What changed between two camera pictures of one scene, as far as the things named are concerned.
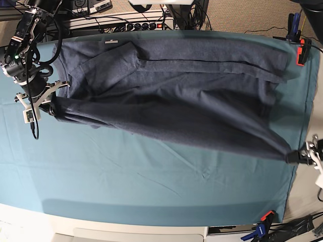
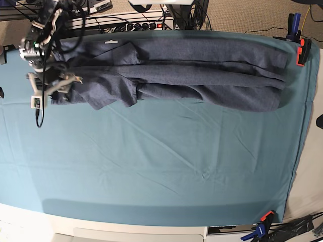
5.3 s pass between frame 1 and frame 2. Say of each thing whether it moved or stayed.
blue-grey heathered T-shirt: moved
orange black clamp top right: stayed
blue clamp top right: stayed
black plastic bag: stayed
